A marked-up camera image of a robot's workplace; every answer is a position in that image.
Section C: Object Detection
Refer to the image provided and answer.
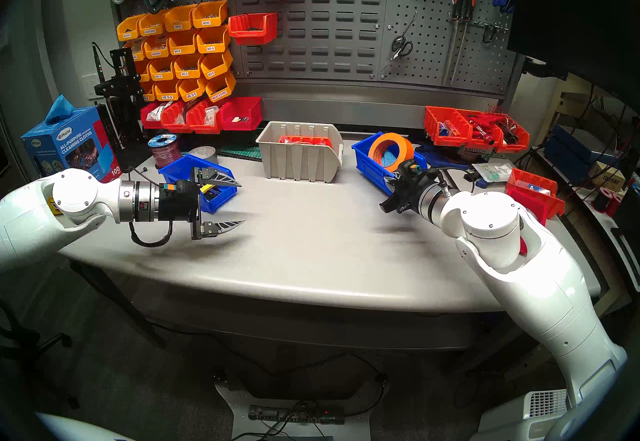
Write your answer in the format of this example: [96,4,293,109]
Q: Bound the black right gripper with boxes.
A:
[379,159,427,214]

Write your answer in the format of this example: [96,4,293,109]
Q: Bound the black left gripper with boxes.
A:
[159,167,246,239]

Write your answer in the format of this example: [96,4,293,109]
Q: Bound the blue plastic storage bin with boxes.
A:
[158,154,239,214]
[351,133,428,197]

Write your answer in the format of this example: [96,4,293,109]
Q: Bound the orange masking tape roll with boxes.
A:
[367,132,416,173]

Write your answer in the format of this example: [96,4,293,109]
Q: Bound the large beige storage bin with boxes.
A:
[255,121,345,183]

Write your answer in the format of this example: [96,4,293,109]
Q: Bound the red tool white lettering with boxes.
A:
[465,114,508,142]

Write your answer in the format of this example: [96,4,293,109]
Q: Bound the black metal rod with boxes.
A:
[216,149,262,163]

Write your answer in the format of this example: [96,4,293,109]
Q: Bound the green cutting mat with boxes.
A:
[216,128,263,161]

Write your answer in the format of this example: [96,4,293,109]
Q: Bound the blue bench vise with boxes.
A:
[417,143,493,170]

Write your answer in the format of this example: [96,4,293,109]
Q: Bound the orange-red plastic bin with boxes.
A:
[424,106,473,147]
[457,109,531,154]
[505,168,566,219]
[277,135,333,148]

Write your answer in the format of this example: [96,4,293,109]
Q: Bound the red parts bin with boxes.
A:
[218,97,264,132]
[140,101,166,130]
[160,101,193,133]
[186,99,222,135]

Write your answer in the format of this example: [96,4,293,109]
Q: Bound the clear bag green label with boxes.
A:
[471,163,513,183]

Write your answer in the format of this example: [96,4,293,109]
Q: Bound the black metal stand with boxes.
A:
[94,48,151,171]

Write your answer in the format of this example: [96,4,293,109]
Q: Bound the large grey pegboard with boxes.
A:
[380,0,521,96]

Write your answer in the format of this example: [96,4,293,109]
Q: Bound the blue cleaning cloths box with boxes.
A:
[21,106,122,182]

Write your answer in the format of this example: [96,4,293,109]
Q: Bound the orange-red hanging bin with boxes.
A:
[228,12,279,45]

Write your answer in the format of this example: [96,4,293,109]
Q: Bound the dark blue case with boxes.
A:
[544,124,608,171]

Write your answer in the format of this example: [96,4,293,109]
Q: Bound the blue cloth in dispenser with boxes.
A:
[45,94,75,125]

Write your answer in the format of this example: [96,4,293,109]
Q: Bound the small cardboard box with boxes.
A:
[590,165,626,191]

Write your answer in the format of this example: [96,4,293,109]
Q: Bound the black office chair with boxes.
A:
[0,303,81,408]

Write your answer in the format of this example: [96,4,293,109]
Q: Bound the red thread spool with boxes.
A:
[592,188,623,216]

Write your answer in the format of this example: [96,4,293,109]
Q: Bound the black power strip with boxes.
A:
[248,404,346,426]

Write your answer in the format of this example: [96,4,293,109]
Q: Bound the black monitor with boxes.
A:
[507,0,640,113]

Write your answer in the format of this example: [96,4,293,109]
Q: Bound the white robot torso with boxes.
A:
[36,412,138,441]

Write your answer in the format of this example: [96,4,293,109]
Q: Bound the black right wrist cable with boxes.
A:
[425,169,476,196]

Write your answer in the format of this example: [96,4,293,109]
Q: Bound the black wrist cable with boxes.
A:
[425,169,476,196]
[129,220,173,247]

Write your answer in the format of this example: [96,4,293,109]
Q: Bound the grey duct tape roll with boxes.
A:
[189,146,219,166]

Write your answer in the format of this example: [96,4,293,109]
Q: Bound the red wire spool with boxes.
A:
[148,134,182,169]

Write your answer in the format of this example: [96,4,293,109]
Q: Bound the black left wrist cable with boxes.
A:
[129,220,173,247]

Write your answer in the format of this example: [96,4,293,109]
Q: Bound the black handled scissors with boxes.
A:
[380,12,418,73]

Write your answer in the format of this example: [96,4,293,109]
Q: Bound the grey louvred wall panel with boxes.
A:
[232,0,391,83]

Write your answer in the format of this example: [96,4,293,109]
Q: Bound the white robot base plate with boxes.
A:
[215,375,391,441]

